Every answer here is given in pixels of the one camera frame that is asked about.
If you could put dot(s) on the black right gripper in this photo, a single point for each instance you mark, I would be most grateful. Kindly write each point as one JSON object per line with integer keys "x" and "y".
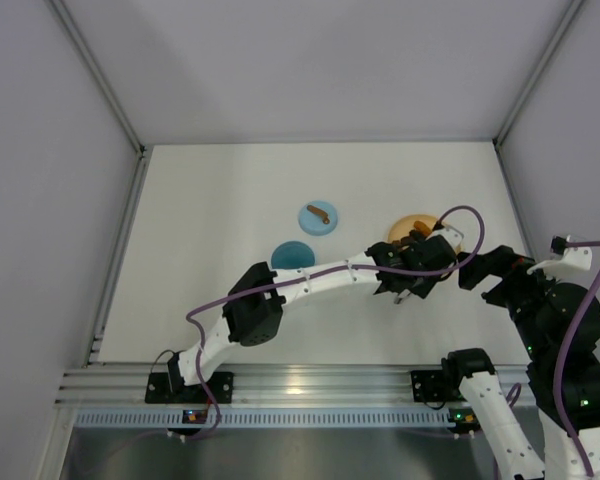
{"x": 487, "y": 275}

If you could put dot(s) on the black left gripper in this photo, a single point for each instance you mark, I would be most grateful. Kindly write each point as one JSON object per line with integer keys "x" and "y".
{"x": 421, "y": 249}

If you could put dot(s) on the metal serving tongs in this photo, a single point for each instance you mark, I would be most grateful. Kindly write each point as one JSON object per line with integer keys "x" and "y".
{"x": 400, "y": 298}

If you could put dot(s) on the light blue cylindrical container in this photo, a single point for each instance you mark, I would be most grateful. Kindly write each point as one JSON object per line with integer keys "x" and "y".
{"x": 292, "y": 255}

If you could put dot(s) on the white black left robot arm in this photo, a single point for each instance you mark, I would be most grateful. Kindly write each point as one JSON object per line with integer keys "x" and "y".
{"x": 251, "y": 314}

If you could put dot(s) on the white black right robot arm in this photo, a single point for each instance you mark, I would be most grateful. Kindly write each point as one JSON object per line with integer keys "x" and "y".
{"x": 554, "y": 308}

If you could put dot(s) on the orange yellow fried piece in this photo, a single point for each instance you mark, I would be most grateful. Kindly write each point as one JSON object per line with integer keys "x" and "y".
{"x": 422, "y": 228}

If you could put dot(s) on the beige round plate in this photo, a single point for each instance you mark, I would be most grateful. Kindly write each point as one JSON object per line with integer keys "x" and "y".
{"x": 403, "y": 227}

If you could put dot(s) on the light blue round lid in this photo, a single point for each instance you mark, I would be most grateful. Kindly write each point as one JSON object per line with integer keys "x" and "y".
{"x": 318, "y": 218}

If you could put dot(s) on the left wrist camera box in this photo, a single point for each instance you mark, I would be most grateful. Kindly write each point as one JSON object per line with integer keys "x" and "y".
{"x": 451, "y": 235}

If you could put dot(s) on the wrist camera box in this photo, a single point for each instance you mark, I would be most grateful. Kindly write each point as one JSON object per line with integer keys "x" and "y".
{"x": 451, "y": 235}
{"x": 567, "y": 259}

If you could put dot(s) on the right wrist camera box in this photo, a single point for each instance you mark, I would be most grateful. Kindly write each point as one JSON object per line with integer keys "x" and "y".
{"x": 567, "y": 259}

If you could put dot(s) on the right aluminium frame post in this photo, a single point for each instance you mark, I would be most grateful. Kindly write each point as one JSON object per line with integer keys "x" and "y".
{"x": 539, "y": 67}

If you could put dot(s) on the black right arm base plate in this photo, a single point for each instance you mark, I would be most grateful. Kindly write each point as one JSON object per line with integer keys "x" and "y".
{"x": 432, "y": 387}

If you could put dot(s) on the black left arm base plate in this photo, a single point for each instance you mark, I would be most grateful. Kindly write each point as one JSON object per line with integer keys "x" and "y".
{"x": 160, "y": 391}

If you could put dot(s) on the aluminium frame corner post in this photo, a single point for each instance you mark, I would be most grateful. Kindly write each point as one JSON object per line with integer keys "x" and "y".
{"x": 66, "y": 21}

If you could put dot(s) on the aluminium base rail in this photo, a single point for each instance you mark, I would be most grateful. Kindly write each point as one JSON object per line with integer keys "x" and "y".
{"x": 259, "y": 386}

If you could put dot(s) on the slotted grey cable duct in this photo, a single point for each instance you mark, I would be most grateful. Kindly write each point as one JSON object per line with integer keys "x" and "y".
{"x": 245, "y": 418}

